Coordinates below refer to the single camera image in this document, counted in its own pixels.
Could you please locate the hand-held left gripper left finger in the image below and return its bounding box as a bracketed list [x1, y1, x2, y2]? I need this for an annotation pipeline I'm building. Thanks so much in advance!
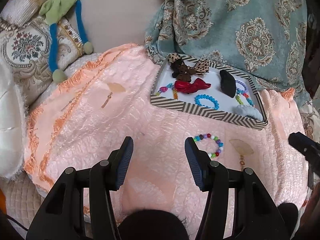
[26, 136, 134, 240]

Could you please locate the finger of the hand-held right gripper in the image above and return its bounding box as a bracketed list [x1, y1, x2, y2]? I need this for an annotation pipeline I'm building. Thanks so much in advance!
[288, 132, 320, 160]

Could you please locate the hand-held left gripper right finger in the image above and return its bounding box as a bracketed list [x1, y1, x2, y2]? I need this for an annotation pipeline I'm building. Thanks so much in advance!
[184, 137, 292, 240]

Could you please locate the multicolour round bead bracelet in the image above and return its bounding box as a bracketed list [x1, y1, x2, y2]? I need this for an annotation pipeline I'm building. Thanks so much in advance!
[193, 133, 224, 158]

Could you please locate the chevron striped box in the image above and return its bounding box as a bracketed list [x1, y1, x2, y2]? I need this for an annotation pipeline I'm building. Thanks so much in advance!
[149, 54, 268, 130]

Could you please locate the floral printed cushion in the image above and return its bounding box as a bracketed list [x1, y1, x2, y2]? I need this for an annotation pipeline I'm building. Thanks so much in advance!
[299, 100, 314, 140]

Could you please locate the pink quilted blanket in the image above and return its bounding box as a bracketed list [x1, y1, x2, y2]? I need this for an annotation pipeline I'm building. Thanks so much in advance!
[24, 43, 309, 230]

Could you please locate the grey scrunchie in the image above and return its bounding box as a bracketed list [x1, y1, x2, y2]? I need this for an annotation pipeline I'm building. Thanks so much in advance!
[232, 104, 263, 121]

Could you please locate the red bow hair clip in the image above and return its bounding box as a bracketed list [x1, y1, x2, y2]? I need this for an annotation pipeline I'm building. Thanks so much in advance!
[174, 78, 212, 95]

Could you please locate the black hair clip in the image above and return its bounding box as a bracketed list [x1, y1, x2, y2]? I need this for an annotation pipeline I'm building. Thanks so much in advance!
[219, 70, 237, 97]

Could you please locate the beige quilted mat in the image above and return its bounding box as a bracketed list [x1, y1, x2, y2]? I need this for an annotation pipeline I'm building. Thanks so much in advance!
[0, 172, 50, 230]

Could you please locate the white fluffy pillow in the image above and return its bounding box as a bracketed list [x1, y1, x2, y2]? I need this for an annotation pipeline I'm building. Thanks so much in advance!
[0, 60, 29, 180]

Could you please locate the green and blue plush toy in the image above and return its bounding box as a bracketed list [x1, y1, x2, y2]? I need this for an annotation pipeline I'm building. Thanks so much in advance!
[39, 0, 93, 82]

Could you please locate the teal damask patterned blanket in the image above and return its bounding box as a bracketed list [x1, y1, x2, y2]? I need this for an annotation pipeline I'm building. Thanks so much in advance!
[144, 0, 309, 100]

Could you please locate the embroidered floral cushion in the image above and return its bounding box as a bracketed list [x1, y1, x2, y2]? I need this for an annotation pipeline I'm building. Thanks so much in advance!
[0, 17, 83, 105]

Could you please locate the beige striped cushion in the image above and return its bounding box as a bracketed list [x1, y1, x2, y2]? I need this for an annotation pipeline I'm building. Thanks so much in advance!
[6, 0, 83, 28]

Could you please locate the blue bead bracelet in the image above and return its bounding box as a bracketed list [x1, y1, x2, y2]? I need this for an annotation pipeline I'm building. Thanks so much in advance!
[195, 94, 220, 110]

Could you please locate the green and red bead bracelet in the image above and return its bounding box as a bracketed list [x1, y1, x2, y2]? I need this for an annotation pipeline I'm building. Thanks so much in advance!
[236, 93, 254, 107]

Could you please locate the colourful charm bracelet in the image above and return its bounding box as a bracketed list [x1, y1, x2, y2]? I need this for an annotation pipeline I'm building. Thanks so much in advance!
[155, 83, 178, 100]

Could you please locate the purple bead bracelet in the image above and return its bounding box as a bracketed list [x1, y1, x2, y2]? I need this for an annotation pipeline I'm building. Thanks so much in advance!
[234, 79, 248, 95]

